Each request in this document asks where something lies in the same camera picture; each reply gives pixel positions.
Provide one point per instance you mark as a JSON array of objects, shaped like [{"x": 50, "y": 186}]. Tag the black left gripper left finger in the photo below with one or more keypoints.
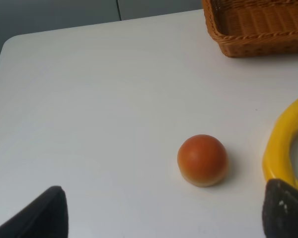
[{"x": 45, "y": 217}]

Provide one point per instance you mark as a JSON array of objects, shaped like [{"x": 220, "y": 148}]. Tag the brown wicker basket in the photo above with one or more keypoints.
[{"x": 247, "y": 28}]

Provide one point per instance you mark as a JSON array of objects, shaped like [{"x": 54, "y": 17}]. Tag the yellow banana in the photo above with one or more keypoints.
[{"x": 276, "y": 161}]

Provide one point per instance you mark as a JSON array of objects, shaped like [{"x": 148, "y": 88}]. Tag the round brown bread bun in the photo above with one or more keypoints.
[{"x": 203, "y": 160}]

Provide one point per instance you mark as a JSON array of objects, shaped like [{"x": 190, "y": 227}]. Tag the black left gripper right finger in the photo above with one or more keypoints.
[{"x": 280, "y": 210}]

